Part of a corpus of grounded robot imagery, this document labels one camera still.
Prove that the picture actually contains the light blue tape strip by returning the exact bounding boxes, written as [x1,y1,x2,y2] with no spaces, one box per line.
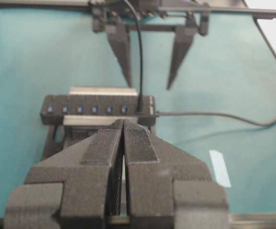
[209,150,232,188]

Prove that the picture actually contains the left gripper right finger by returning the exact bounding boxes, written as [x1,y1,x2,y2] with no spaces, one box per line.
[123,120,230,229]

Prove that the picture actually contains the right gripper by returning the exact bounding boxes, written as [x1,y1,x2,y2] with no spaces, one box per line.
[89,0,210,90]

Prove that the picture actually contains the dark grey bench vise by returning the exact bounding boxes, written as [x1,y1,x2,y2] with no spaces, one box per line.
[43,85,153,160]

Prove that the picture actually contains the black multi-port USB hub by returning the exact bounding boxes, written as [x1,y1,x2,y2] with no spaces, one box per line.
[40,95,156,125]

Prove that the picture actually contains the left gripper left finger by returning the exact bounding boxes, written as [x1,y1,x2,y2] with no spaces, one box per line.
[3,120,124,229]

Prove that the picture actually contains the black USB cable with plug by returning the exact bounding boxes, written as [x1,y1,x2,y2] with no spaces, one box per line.
[122,0,145,113]

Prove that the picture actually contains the black hub power cable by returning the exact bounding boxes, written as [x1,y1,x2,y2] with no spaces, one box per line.
[158,111,276,127]

